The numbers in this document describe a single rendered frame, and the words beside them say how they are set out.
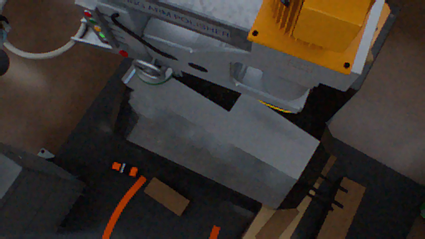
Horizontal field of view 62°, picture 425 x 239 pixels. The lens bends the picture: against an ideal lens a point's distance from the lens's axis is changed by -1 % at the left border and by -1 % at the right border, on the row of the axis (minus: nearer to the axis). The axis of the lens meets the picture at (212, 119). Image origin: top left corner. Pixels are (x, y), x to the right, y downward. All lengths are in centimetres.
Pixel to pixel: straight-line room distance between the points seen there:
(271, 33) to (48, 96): 232
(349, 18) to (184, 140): 131
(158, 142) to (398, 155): 173
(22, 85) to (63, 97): 36
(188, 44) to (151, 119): 71
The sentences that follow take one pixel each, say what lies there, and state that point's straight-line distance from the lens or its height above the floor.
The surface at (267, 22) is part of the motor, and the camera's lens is 100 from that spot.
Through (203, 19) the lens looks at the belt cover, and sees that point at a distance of 105.
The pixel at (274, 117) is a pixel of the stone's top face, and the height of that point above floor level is 82.
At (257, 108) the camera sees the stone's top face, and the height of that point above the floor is 82.
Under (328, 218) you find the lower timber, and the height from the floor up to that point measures 13.
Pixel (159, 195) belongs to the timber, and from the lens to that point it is 248.
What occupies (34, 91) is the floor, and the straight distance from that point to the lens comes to 312.
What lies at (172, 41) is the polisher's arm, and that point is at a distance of 135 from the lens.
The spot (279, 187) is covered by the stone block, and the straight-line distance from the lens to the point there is 184.
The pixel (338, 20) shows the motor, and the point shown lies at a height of 195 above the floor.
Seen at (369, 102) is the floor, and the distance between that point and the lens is 291.
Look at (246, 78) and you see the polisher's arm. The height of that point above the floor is 124.
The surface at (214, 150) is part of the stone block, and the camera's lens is 184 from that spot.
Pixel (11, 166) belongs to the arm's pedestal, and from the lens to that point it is 203.
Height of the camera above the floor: 257
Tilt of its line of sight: 74 degrees down
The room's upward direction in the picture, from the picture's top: 8 degrees counter-clockwise
